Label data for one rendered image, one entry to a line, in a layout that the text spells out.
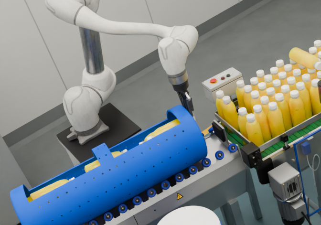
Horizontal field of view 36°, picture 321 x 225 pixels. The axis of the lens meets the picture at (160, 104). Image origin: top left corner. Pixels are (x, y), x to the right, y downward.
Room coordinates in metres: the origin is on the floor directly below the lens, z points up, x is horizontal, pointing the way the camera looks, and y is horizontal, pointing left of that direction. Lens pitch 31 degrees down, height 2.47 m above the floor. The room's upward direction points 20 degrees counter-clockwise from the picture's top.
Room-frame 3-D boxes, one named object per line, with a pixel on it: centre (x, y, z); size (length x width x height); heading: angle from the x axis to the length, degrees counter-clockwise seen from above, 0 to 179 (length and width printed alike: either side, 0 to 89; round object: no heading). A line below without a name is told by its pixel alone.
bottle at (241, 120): (1.94, -0.36, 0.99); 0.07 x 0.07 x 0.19
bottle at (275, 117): (1.90, -0.50, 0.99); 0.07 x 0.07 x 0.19
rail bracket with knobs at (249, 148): (1.78, -0.32, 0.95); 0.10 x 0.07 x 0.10; 14
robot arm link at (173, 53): (1.97, -0.12, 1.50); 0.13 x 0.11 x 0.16; 144
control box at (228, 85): (2.30, -0.36, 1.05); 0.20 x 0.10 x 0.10; 104
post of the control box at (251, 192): (2.30, -0.36, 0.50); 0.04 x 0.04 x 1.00; 14
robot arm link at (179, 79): (1.96, -0.12, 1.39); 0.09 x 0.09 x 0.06
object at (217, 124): (1.96, -0.23, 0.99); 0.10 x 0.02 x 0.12; 14
